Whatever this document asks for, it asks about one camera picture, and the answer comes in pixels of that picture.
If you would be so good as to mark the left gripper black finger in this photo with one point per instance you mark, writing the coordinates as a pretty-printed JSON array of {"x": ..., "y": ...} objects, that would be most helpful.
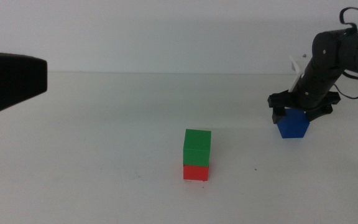
[{"x": 8, "y": 81}]

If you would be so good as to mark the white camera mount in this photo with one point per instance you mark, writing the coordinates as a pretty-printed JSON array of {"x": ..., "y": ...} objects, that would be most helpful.
[{"x": 297, "y": 73}]

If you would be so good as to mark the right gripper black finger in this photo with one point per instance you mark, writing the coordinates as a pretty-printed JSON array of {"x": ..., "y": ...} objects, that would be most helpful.
[
  {"x": 320, "y": 112},
  {"x": 278, "y": 115}
]

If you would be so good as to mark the red cube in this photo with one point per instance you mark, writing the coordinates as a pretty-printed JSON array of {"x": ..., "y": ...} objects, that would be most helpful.
[{"x": 195, "y": 173}]

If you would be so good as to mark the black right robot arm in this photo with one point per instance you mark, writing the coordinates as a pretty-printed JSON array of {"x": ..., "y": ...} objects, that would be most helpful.
[{"x": 353, "y": 49}]

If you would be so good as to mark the blue cube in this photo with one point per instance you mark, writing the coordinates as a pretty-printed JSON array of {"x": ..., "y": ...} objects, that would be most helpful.
[{"x": 292, "y": 127}]

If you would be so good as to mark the green cube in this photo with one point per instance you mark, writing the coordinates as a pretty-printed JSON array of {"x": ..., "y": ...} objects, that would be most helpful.
[{"x": 196, "y": 148}]

